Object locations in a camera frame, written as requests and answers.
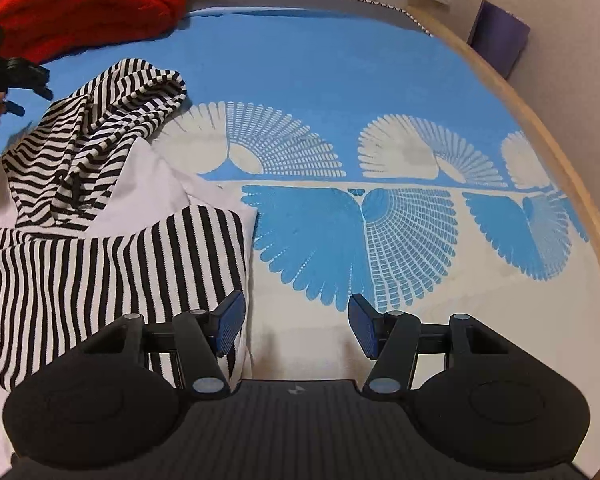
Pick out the black white striped shirt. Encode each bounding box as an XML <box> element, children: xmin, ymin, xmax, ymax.
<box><xmin>0</xmin><ymin>58</ymin><xmax>254</xmax><ymax>390</ymax></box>

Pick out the red knitted sweater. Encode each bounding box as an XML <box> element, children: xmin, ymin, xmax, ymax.
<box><xmin>0</xmin><ymin>0</ymin><xmax>186</xmax><ymax>64</ymax></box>

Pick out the blue white patterned bedsheet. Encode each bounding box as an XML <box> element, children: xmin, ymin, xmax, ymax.
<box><xmin>0</xmin><ymin>8</ymin><xmax>600</xmax><ymax>479</ymax></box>

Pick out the purple box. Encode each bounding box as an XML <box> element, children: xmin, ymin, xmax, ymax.
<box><xmin>467</xmin><ymin>0</ymin><xmax>531</xmax><ymax>79</ymax></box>

